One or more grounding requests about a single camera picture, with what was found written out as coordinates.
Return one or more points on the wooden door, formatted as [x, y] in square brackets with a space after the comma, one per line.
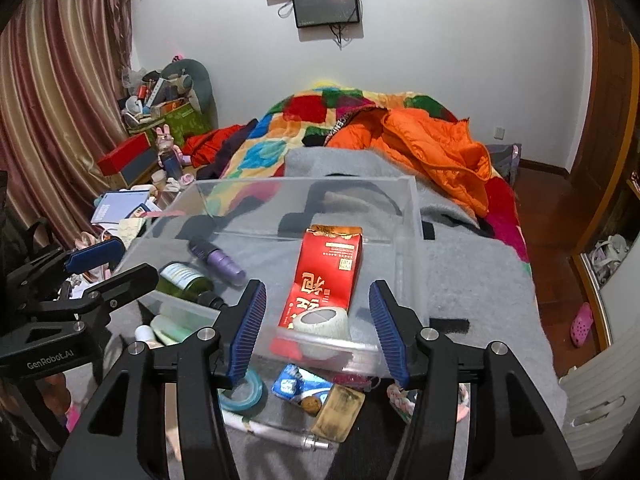
[605, 100]

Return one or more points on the brown walnut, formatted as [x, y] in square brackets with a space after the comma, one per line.
[311, 405]

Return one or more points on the small black wall monitor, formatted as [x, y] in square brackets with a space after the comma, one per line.
[325, 6]

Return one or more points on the white slatted panel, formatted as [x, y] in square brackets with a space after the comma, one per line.
[600, 390]

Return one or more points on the white tape roll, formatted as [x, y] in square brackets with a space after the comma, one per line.
[330, 332]

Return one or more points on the white pen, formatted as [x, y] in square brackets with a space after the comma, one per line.
[270, 430]

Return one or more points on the orange puffer jacket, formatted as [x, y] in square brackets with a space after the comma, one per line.
[430, 150]

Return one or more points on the striped red gold curtain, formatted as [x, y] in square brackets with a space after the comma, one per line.
[55, 110]

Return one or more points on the wooden wardrobe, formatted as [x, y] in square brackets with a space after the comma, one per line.
[587, 280]

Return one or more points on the purple bottle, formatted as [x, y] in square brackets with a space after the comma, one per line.
[220, 262]

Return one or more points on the green gift bag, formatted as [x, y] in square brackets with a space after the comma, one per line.
[187, 122]

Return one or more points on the clear plastic storage box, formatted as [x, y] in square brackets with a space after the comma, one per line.
[395, 220]

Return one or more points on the blue foil packet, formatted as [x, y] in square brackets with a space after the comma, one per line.
[290, 385]

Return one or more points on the pale green jar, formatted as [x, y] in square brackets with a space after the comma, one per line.
[172, 330]

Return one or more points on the small white bottle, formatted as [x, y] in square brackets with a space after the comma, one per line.
[147, 337]

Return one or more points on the grey plush pillow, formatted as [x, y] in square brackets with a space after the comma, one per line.
[200, 80]

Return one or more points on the teal tape roll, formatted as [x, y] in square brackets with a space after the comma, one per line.
[235, 405]

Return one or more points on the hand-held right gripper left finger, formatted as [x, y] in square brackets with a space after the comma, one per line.
[247, 332]

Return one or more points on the white wall socket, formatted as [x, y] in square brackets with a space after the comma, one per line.
[498, 133]

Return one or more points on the colourful patchwork blanket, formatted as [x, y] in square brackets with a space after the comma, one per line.
[300, 115]

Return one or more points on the dark green glass bottle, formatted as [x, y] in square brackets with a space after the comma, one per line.
[182, 282]

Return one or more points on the red rectangular box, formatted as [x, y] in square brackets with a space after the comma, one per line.
[125, 155]

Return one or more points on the pink clog shoe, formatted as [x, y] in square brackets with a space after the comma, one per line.
[581, 325]

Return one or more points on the red paper packet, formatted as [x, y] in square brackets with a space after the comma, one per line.
[325, 270]

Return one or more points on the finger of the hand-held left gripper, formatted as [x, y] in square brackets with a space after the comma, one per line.
[127, 280]
[95, 255]

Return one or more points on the pink rabbit toy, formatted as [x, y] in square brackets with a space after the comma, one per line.
[167, 157]

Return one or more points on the red jacket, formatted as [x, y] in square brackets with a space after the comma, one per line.
[212, 145]

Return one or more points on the dark grey bag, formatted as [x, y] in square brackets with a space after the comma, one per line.
[505, 165]

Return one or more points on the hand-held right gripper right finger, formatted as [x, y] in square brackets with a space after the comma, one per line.
[387, 335]

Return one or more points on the white handbag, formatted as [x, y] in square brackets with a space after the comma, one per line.
[610, 255]

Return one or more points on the blue grey box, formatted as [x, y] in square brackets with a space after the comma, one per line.
[142, 170]

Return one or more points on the blue notebook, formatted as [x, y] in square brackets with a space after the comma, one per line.
[117, 207]

